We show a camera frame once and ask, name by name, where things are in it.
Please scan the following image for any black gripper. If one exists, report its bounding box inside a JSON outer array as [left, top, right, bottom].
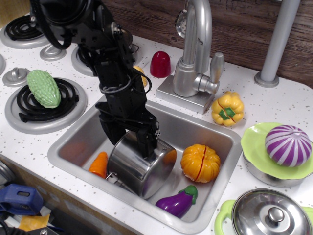
[[96, 78, 159, 159]]

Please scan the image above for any stainless steel pot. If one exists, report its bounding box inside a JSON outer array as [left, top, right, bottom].
[[107, 131, 177, 199]]

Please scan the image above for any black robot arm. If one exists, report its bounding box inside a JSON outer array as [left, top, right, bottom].
[[30, 0, 159, 158]]

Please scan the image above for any stainless steel sink basin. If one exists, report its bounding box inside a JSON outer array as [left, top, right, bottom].
[[47, 101, 242, 234]]

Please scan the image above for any small lidded steel pot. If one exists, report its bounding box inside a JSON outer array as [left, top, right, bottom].
[[122, 29, 139, 65]]

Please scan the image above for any steel pot lid with knob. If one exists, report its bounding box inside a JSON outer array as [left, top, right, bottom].
[[231, 189, 313, 235]]

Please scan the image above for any orange toy carrot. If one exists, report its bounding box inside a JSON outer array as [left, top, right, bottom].
[[88, 152, 108, 179]]

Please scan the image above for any yellow toy corn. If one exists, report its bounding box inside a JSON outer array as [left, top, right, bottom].
[[133, 66, 148, 87]]

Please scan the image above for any orange toy pumpkin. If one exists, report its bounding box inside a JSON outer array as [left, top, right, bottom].
[[180, 144, 221, 183]]

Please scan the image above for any red toy pepper piece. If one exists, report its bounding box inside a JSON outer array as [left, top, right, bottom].
[[150, 51, 171, 78]]

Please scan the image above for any purple toy eggplant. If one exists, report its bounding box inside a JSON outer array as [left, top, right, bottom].
[[156, 185, 198, 218]]

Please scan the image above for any silver toy faucet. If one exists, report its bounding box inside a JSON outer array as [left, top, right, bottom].
[[156, 0, 225, 114]]

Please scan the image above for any green toy bitter melon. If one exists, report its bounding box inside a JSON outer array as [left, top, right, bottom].
[[26, 70, 61, 109]]

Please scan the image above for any yellow toy bell pepper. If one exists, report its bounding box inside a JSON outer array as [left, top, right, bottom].
[[211, 91, 245, 126]]

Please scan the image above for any front black coil burner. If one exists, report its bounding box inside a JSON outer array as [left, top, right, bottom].
[[4, 78, 87, 134]]

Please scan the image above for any silver stove knob upper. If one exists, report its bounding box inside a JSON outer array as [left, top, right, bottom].
[[40, 44, 67, 62]]

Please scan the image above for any silver stove knob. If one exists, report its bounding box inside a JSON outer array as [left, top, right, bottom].
[[40, 44, 67, 62], [2, 67, 30, 87]]

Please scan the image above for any light green plate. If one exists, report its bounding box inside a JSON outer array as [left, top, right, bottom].
[[241, 122, 313, 180]]

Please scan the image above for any silver stove knob left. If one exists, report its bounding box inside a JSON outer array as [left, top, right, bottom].
[[2, 67, 30, 87]]

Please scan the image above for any blue plastic clamp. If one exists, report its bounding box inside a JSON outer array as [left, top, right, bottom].
[[0, 184, 44, 215]]

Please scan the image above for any yellow cloth piece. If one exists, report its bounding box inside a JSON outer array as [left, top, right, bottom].
[[18, 214, 50, 232]]

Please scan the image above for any grey vertical pole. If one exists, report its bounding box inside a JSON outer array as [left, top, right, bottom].
[[254, 0, 300, 88]]

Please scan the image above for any back left coil burner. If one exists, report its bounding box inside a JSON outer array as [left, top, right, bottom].
[[0, 15, 49, 49]]

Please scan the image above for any steel bowl under plate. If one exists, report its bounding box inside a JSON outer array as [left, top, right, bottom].
[[243, 155, 312, 188]]

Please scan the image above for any purple striped toy onion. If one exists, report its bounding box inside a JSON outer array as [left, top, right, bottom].
[[265, 125, 313, 167]]

